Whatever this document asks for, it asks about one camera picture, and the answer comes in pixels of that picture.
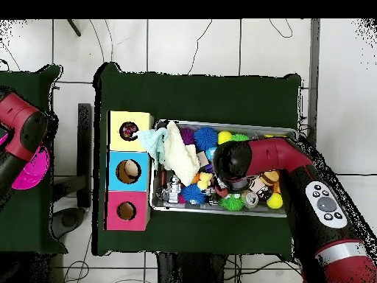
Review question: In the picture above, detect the purple spiky monster ball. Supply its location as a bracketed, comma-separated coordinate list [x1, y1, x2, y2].
[180, 127, 195, 145]

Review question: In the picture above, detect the black rod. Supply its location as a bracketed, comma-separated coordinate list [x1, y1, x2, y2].
[66, 18, 82, 37]

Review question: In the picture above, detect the light blue waffle cloth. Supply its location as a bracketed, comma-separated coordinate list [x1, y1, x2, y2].
[135, 127, 170, 170]

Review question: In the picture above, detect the plain wooden cube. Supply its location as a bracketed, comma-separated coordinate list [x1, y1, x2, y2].
[249, 175, 267, 194]

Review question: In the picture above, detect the wooden box with three holes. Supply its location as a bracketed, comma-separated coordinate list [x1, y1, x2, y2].
[104, 110, 155, 231]

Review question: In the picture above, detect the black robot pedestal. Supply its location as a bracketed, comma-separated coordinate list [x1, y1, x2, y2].
[155, 251, 228, 283]

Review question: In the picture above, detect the cream waffle cloth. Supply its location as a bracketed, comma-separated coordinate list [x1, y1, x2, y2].
[163, 121, 202, 186]

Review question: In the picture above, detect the black floor cable with plug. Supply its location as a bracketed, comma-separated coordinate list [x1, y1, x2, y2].
[337, 172, 377, 178]

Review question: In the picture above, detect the dark green table cloth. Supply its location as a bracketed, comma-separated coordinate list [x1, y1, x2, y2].
[92, 62, 303, 262]

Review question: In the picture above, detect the silver mesh bin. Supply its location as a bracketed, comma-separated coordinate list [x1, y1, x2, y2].
[149, 119, 298, 218]

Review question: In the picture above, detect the pink round object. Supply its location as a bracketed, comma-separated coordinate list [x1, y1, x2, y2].
[0, 129, 51, 191]

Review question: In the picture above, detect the blue spiky rubber ball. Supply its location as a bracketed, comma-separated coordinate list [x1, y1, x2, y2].
[180, 183, 207, 205]
[193, 126, 219, 152]

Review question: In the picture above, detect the green cloth side table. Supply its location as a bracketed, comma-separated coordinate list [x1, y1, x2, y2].
[0, 64, 67, 254]

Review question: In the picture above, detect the round wooden burger toy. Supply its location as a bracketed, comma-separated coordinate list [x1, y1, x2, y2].
[261, 170, 280, 186]

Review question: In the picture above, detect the yellow ball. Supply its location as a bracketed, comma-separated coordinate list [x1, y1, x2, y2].
[266, 192, 283, 209]
[216, 130, 233, 145]

